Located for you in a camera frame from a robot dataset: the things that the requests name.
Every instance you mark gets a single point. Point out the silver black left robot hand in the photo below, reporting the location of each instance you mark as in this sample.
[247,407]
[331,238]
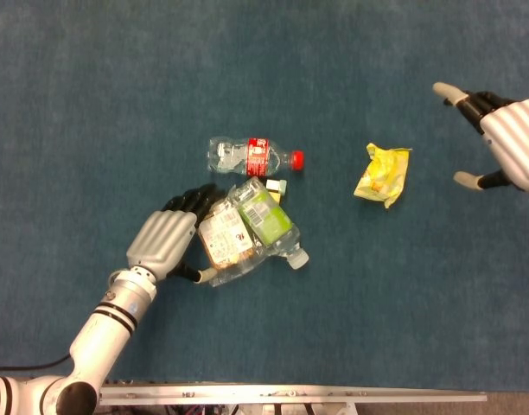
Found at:
[161,242]

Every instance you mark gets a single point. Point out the sandwich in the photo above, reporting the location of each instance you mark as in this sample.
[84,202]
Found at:
[223,240]

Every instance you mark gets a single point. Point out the small yellow block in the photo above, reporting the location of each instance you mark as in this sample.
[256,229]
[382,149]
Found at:
[276,197]

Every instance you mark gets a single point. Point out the small teal white block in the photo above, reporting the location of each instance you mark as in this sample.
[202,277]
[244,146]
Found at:
[276,186]

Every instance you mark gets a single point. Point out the yellow snack bag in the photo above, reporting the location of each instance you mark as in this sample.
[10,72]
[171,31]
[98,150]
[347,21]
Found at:
[383,175]

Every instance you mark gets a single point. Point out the white base frame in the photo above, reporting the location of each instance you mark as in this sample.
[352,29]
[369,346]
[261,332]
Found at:
[290,410]

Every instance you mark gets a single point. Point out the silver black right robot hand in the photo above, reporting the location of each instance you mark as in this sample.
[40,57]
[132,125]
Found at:
[513,138]

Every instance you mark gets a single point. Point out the aluminium rail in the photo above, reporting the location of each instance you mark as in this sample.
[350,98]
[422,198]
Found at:
[290,395]

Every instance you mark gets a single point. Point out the teal table cloth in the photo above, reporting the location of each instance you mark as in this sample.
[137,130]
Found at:
[117,108]

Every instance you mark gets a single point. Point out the clear bottle red label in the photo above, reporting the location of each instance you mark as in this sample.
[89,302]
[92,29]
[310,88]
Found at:
[230,155]

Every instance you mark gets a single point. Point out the clear bottle green label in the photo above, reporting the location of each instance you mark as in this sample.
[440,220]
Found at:
[266,218]

